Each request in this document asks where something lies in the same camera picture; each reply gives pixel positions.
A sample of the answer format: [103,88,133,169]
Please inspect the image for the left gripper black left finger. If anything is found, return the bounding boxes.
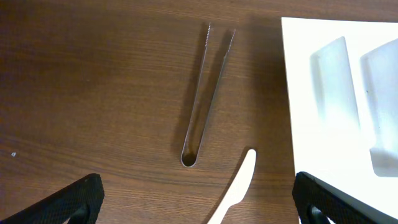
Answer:
[1,173,104,224]

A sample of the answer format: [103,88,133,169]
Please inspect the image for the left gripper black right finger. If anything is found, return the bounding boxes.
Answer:
[292,172,397,224]

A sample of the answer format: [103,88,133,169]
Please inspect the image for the white plastic knife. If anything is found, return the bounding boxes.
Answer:
[207,149,257,224]

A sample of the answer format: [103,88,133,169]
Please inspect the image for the white cutlery tray organizer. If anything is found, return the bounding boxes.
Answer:
[281,17,397,217]

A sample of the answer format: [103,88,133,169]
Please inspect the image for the metal kitchen tongs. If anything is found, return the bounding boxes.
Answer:
[180,22,235,168]

